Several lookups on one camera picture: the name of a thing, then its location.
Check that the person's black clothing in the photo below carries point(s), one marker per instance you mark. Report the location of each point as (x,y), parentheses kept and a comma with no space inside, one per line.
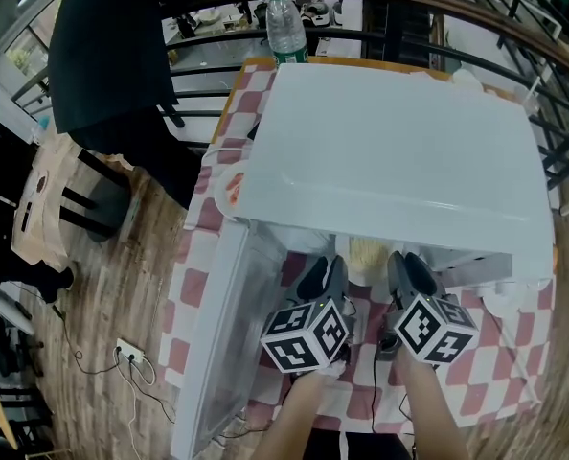
(361,446)

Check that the red white checkered tablecloth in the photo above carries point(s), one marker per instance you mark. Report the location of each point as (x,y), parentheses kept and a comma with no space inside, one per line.
(495,352)

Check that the white crumpled tissue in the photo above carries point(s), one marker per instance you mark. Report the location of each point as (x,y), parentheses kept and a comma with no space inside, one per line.
(466,80)

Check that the black railing with wooden handrail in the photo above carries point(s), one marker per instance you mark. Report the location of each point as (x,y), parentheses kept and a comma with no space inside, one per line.
(529,31)

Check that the white power strip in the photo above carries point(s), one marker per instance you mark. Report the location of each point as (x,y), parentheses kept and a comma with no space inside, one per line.
(130,350)

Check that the white plate with red food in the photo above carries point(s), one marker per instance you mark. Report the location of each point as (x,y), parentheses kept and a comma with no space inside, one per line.
(232,190)

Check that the person's left forearm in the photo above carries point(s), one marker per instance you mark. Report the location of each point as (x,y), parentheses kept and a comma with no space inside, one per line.
(294,415)

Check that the white plate of food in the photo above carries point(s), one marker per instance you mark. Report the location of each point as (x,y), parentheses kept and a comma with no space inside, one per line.
(365,257)

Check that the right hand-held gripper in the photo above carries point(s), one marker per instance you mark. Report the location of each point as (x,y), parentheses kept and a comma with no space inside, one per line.
(433,331)

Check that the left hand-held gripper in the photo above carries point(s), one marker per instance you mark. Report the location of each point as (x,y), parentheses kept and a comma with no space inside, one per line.
(296,336)

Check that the clear plastic water bottle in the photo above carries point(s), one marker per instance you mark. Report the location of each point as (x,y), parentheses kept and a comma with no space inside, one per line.
(284,22)

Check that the black round stool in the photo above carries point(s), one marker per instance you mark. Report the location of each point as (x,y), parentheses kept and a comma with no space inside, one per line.
(105,204)

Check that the person's right forearm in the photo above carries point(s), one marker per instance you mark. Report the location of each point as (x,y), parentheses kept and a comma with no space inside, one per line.
(430,410)

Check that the brown cardboard box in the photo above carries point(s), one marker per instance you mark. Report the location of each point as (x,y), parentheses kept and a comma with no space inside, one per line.
(45,199)

